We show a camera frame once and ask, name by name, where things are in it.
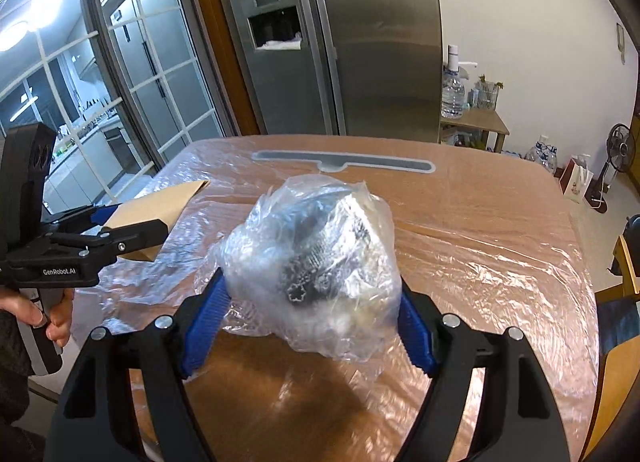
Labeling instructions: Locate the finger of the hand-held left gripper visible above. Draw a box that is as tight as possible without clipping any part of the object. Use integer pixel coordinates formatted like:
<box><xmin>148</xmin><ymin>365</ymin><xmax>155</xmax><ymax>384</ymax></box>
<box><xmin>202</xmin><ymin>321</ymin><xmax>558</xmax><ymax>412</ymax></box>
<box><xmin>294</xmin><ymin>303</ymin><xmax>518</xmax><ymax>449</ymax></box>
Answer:
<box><xmin>42</xmin><ymin>205</ymin><xmax>118</xmax><ymax>239</ymax></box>
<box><xmin>50</xmin><ymin>219</ymin><xmax>168</xmax><ymax>263</ymax></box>

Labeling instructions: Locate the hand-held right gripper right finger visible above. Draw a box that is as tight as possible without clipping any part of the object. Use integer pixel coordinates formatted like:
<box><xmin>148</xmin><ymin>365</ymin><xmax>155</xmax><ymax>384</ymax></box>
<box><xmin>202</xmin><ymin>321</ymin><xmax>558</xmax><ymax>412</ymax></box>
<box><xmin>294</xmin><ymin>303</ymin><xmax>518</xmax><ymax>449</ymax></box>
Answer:
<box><xmin>399</xmin><ymin>281</ymin><xmax>571</xmax><ymax>462</ymax></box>

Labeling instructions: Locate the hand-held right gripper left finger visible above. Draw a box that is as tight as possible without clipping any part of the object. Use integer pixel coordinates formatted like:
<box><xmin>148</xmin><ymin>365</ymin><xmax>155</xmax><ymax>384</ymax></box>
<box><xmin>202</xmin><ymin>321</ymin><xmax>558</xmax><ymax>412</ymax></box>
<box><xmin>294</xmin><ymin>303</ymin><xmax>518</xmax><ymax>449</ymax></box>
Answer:
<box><xmin>50</xmin><ymin>266</ymin><xmax>232</xmax><ymax>462</ymax></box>

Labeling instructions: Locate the brown paper bag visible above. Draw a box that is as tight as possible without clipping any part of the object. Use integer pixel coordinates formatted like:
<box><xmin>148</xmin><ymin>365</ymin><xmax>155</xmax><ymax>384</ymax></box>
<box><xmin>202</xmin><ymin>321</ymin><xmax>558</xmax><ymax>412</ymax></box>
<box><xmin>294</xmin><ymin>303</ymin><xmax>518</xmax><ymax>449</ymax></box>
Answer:
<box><xmin>102</xmin><ymin>179</ymin><xmax>211</xmax><ymax>263</ymax></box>

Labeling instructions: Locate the clear plastic bag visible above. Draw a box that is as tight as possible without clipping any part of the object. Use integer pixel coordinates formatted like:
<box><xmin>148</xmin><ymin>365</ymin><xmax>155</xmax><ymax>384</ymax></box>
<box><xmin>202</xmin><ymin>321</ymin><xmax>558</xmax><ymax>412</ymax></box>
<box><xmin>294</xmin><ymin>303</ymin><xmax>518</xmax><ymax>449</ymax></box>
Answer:
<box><xmin>194</xmin><ymin>173</ymin><xmax>407</xmax><ymax>360</ymax></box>

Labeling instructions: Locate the person's left forearm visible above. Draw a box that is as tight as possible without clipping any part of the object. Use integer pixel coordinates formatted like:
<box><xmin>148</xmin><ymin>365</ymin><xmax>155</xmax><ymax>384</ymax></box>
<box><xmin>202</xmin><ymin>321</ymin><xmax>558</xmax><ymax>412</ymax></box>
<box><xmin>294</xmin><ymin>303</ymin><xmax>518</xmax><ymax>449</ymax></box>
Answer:
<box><xmin>0</xmin><ymin>309</ymin><xmax>33</xmax><ymax>385</ymax></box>

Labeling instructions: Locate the person's left hand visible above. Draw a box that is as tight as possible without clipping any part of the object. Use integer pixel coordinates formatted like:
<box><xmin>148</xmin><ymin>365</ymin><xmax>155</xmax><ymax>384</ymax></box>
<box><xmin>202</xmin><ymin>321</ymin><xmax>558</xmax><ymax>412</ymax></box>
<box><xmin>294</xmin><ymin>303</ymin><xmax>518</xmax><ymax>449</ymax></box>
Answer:
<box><xmin>0</xmin><ymin>285</ymin><xmax>76</xmax><ymax>348</ymax></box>

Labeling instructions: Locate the glass sliding door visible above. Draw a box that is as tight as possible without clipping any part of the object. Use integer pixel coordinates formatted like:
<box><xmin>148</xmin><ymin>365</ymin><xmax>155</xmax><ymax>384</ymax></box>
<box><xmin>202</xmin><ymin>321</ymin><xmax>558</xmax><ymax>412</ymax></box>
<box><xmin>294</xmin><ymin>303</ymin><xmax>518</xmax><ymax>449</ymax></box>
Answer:
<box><xmin>0</xmin><ymin>0</ymin><xmax>226</xmax><ymax>223</ymax></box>

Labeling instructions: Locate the grey T-shaped strip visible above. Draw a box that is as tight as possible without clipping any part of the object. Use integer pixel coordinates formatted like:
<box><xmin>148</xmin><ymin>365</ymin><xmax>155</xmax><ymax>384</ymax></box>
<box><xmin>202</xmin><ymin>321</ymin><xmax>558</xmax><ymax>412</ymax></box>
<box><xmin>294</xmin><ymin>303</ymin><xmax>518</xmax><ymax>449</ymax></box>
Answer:
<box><xmin>252</xmin><ymin>149</ymin><xmax>435</xmax><ymax>174</ymax></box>

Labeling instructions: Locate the wooden chair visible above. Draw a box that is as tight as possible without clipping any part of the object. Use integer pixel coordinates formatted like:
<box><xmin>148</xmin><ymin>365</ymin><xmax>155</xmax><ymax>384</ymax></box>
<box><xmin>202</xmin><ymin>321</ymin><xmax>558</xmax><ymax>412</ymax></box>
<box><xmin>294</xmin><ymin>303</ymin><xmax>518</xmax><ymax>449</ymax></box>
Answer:
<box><xmin>582</xmin><ymin>215</ymin><xmax>640</xmax><ymax>460</ymax></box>

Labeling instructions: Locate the pack of water bottles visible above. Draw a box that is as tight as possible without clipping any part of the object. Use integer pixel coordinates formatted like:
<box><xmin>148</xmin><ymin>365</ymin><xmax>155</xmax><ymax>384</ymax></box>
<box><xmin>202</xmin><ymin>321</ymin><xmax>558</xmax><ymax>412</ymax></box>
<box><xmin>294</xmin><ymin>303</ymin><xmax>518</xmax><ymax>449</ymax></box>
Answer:
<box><xmin>525</xmin><ymin>135</ymin><xmax>558</xmax><ymax>173</ymax></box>

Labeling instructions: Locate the white paper shopping bag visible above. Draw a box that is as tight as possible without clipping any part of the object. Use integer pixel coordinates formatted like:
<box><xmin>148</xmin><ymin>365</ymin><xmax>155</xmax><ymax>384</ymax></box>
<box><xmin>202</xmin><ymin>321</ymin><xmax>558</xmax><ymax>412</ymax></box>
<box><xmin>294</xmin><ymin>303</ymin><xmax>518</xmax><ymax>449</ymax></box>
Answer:
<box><xmin>560</xmin><ymin>155</ymin><xmax>595</xmax><ymax>204</ymax></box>

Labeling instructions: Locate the person's dark clothing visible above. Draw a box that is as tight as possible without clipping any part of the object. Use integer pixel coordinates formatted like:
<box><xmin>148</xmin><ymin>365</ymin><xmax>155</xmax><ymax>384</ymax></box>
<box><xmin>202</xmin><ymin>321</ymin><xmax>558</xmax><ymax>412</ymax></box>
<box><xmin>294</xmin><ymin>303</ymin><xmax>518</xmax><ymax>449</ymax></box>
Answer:
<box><xmin>0</xmin><ymin>422</ymin><xmax>56</xmax><ymax>462</ymax></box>

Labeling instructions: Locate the wooden side table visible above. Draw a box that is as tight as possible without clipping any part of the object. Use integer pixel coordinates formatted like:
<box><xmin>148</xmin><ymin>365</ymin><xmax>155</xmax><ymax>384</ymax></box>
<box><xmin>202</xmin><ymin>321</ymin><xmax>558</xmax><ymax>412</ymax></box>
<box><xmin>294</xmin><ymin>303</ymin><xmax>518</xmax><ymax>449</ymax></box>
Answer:
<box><xmin>440</xmin><ymin>107</ymin><xmax>510</xmax><ymax>153</ymax></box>

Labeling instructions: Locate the white cloth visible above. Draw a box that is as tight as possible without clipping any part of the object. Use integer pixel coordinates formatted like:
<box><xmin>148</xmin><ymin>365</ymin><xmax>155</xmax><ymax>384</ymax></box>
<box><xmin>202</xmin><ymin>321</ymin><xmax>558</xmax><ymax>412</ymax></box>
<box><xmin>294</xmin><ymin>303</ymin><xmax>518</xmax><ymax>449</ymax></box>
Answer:
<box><xmin>255</xmin><ymin>32</ymin><xmax>303</xmax><ymax>50</ymax></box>

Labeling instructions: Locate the large water bottle with pump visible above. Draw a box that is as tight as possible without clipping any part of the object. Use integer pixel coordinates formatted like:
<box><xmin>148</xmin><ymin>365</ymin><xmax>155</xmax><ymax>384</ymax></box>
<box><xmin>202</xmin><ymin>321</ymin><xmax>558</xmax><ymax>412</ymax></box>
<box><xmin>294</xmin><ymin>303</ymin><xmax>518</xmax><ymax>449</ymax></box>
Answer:
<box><xmin>441</xmin><ymin>45</ymin><xmax>476</xmax><ymax>119</ymax></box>

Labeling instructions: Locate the glass vase with dried plants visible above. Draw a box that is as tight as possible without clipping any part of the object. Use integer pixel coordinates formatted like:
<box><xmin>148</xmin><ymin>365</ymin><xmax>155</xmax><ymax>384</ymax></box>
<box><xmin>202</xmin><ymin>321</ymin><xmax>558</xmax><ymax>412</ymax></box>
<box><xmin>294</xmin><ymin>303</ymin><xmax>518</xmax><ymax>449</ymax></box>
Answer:
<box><xmin>475</xmin><ymin>75</ymin><xmax>503</xmax><ymax>110</ymax></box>

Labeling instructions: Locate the black standing fan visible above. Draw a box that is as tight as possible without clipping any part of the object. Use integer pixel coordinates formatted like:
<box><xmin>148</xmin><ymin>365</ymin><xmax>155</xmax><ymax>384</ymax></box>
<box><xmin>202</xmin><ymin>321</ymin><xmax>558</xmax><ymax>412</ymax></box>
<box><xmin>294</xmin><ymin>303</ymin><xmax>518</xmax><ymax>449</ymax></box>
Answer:
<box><xmin>597</xmin><ymin>123</ymin><xmax>630</xmax><ymax>195</ymax></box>

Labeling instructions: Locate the wooden display cabinet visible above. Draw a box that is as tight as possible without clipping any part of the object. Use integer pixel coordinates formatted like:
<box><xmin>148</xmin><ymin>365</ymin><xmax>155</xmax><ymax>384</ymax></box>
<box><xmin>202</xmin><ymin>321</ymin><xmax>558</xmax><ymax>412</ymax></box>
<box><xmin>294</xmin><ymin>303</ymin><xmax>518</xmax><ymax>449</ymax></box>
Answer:
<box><xmin>629</xmin><ymin>110</ymin><xmax>640</xmax><ymax>178</ymax></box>

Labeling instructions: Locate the stainless steel refrigerator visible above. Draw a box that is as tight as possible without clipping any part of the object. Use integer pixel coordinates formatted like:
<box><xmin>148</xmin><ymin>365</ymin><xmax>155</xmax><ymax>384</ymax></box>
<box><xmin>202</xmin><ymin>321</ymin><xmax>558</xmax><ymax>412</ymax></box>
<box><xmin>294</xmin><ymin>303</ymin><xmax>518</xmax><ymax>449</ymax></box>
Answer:
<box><xmin>207</xmin><ymin>0</ymin><xmax>443</xmax><ymax>143</ymax></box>

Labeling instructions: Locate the wooden door frame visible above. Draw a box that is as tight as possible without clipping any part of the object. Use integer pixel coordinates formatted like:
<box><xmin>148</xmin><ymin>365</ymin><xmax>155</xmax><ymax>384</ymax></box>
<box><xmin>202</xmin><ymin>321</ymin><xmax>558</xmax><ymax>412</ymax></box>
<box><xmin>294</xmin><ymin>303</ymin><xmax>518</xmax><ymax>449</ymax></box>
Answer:
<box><xmin>180</xmin><ymin>0</ymin><xmax>246</xmax><ymax>138</ymax></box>

